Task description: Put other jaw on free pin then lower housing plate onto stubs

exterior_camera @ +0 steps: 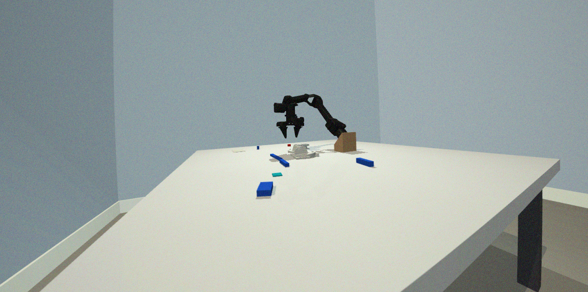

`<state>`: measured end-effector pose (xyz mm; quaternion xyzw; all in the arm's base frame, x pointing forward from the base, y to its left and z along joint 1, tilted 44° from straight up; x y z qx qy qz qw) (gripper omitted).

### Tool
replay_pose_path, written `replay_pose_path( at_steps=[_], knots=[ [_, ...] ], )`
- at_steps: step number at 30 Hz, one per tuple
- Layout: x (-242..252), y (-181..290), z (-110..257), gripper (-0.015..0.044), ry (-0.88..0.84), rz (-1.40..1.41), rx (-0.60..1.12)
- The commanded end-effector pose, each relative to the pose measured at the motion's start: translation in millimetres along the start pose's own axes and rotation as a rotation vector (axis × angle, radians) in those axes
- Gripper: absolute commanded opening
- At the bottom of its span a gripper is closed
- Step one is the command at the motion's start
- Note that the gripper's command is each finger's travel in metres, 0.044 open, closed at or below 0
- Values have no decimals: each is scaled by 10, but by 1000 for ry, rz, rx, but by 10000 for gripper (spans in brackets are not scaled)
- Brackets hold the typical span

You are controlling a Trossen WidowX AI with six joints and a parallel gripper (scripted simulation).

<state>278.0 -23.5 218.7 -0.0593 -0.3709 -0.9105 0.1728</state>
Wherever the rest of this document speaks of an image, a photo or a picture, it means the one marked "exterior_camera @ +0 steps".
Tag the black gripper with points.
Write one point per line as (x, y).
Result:
(283, 125)

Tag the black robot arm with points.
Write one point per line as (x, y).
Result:
(288, 104)

